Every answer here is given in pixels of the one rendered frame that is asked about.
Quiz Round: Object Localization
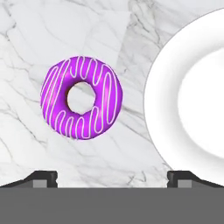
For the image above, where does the purple iced donut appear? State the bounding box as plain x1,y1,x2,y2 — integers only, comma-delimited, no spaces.
39,55,123,141

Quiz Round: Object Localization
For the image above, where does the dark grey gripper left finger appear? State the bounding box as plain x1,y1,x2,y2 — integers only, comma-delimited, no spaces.
0,171,59,188

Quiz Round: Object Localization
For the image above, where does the white plate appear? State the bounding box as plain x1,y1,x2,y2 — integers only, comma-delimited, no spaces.
143,8,224,186

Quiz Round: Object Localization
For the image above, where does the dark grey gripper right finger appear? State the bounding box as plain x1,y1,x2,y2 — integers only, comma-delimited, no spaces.
166,171,224,188

